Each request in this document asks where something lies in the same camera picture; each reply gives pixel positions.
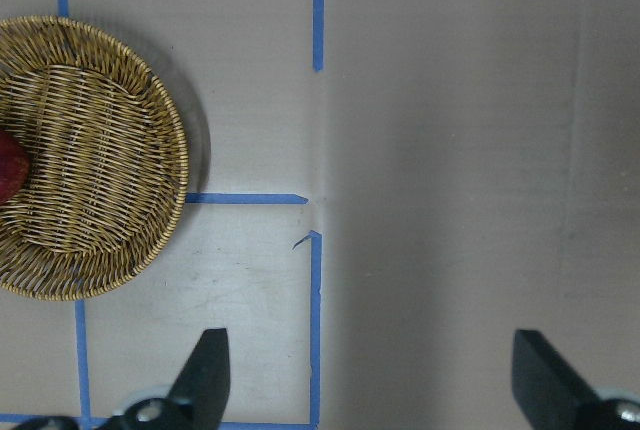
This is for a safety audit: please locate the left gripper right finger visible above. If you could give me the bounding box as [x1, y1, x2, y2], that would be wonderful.
[511, 329, 639, 430]

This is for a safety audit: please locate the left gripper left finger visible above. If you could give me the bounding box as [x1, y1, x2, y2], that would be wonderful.
[104, 328, 231, 430]

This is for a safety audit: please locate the dark red basket apple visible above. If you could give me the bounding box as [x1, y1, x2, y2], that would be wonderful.
[1, 130, 30, 204]

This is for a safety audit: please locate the woven wicker basket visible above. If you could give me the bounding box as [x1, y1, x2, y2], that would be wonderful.
[1, 16, 189, 301]

